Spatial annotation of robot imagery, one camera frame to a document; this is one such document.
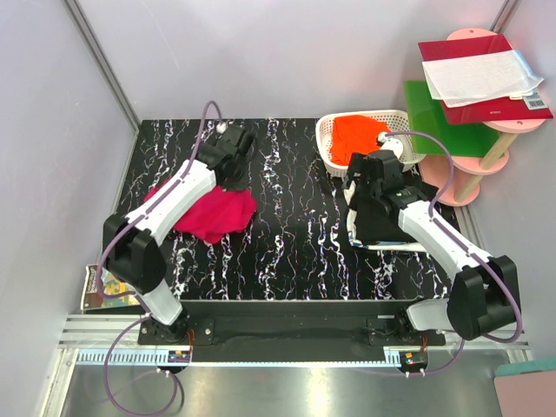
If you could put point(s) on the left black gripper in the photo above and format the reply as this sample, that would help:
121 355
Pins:
241 184

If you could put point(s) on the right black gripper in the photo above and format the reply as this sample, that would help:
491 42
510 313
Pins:
358 164

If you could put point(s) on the magenta t shirt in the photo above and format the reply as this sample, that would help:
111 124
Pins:
205 213

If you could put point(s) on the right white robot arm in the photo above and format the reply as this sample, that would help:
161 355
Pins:
484 299

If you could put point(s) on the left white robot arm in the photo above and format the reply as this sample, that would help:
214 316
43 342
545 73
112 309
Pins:
134 257

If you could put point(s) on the orange t shirt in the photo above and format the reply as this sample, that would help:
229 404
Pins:
354 134

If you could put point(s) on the folded black white t shirt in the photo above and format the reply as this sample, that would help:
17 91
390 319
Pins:
373 222

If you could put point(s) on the white plastic basket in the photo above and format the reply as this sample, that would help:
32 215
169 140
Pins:
396 120

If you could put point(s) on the green plastic sheet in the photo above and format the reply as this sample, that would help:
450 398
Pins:
426 115

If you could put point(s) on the pink wooden shelf stand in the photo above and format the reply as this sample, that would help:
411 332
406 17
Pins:
468 171

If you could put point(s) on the white mesh cloth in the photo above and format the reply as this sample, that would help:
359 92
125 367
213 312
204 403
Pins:
459 82

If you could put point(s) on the dark red folder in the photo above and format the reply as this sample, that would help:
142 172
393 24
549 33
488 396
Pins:
474 42

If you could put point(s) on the illustrated book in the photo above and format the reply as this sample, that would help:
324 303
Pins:
93 301

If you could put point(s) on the pink board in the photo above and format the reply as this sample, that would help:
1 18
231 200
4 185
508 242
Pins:
526 395

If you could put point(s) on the teal board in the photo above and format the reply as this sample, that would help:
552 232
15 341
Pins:
526 367

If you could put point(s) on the white slotted cable duct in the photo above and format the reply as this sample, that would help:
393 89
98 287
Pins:
209 357

